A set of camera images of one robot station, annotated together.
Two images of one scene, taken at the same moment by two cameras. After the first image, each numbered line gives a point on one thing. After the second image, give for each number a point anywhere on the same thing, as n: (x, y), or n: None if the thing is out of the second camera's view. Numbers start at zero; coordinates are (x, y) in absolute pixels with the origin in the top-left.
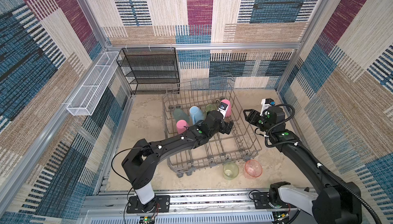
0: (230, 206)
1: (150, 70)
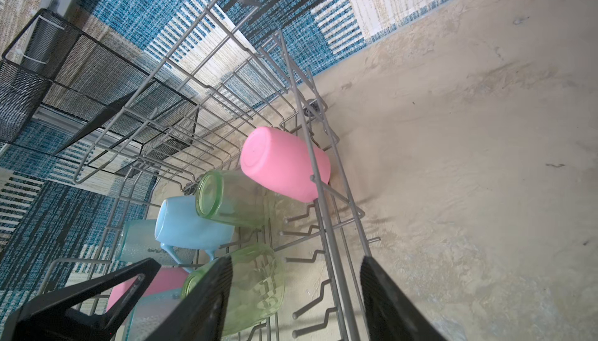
0: None
1: (64, 94)
